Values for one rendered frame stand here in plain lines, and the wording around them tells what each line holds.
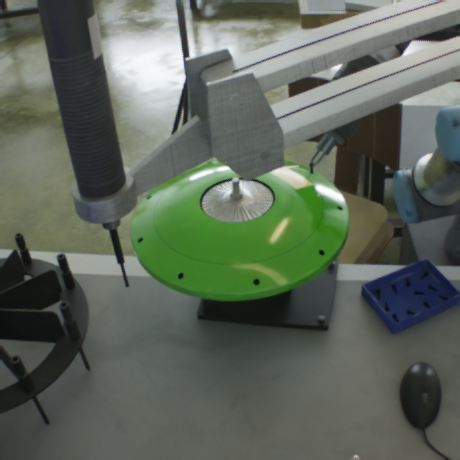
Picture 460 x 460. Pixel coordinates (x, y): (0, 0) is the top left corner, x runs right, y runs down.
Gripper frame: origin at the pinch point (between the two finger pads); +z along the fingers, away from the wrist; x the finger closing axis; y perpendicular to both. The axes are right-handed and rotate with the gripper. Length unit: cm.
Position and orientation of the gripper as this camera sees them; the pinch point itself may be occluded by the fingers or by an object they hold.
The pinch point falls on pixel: (310, 166)
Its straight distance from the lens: 100.7
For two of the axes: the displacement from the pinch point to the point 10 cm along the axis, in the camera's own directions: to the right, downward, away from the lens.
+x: 6.2, 4.5, -6.4
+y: -5.2, -3.8, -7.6
